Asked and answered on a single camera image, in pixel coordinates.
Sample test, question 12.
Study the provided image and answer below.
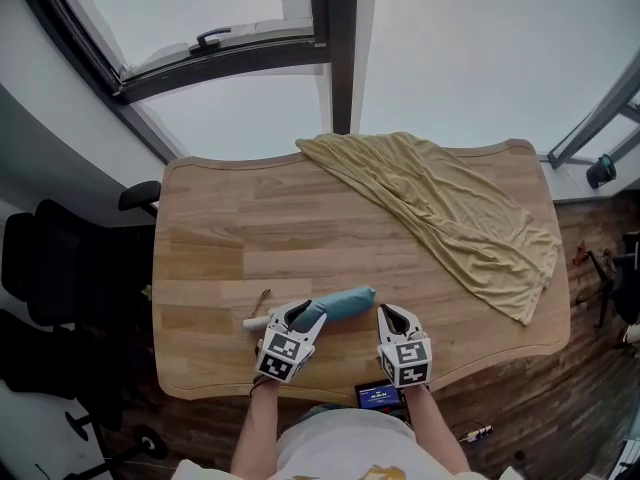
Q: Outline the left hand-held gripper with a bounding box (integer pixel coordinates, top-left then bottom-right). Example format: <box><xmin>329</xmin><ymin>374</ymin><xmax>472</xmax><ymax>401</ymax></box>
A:
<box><xmin>254</xmin><ymin>298</ymin><xmax>329</xmax><ymax>384</ymax></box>

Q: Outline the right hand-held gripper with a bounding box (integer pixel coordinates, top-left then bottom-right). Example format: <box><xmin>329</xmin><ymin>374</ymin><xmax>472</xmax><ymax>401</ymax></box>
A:
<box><xmin>375</xmin><ymin>303</ymin><xmax>433</xmax><ymax>389</ymax></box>

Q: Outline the blue umbrella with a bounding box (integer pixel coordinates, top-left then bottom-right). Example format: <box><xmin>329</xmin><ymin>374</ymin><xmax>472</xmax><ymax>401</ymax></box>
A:
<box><xmin>243</xmin><ymin>284</ymin><xmax>377</xmax><ymax>333</ymax></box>

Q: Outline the person's right forearm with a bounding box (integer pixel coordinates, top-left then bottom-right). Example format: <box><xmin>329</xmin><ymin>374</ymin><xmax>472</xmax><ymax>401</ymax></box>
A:
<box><xmin>401</xmin><ymin>382</ymin><xmax>472</xmax><ymax>475</ymax></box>

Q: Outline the person's left forearm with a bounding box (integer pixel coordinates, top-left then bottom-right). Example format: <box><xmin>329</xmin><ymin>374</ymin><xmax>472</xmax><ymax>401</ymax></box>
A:
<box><xmin>228</xmin><ymin>380</ymin><xmax>281</xmax><ymax>480</ymax></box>

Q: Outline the small black screen device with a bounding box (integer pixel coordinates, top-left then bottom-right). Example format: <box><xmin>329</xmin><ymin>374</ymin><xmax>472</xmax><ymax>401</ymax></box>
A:
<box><xmin>354</xmin><ymin>379</ymin><xmax>416</xmax><ymax>429</ymax></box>

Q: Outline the wooden table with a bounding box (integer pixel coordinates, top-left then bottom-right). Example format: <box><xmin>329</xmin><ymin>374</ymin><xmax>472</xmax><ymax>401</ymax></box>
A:
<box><xmin>152</xmin><ymin>138</ymin><xmax>572</xmax><ymax>403</ymax></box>

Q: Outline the yellow cloth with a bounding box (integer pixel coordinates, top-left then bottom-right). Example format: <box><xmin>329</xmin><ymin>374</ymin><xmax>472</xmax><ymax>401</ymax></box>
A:
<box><xmin>294</xmin><ymin>131</ymin><xmax>563</xmax><ymax>327</ymax></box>

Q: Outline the person's white shirt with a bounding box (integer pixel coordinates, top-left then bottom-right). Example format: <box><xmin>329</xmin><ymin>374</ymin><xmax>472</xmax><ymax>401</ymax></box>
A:
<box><xmin>172</xmin><ymin>406</ymin><xmax>525</xmax><ymax>480</ymax></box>

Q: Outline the black office chair with armrest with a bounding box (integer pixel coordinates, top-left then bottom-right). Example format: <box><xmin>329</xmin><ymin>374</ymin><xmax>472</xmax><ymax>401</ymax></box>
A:
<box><xmin>1</xmin><ymin>180</ymin><xmax>163</xmax><ymax>332</ymax></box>

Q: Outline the teal and black bottle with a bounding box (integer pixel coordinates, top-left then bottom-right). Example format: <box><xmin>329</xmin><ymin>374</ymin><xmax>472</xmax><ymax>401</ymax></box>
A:
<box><xmin>585</xmin><ymin>153</ymin><xmax>618</xmax><ymax>191</ymax></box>

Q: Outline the black framed window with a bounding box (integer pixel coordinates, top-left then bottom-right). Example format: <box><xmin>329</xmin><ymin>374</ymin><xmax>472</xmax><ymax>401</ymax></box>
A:
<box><xmin>9</xmin><ymin>0</ymin><xmax>640</xmax><ymax>170</ymax></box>

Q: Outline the black window handle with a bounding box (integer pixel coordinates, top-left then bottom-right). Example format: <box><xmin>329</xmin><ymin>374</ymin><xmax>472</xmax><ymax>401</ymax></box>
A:
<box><xmin>188</xmin><ymin>27</ymin><xmax>233</xmax><ymax>52</ymax></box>

